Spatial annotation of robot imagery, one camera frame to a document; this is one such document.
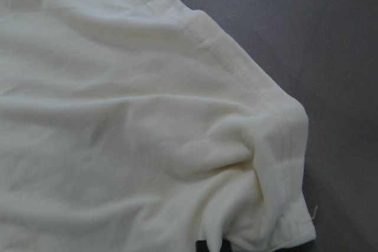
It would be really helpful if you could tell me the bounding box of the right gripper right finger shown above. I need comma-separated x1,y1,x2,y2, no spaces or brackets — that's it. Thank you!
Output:
220,239,233,252

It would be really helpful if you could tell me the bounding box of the cream motorcycle print t-shirt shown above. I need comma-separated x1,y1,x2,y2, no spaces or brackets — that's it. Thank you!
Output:
1,0,316,251

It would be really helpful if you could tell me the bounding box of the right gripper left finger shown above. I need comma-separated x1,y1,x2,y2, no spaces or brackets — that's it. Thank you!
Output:
195,240,209,252

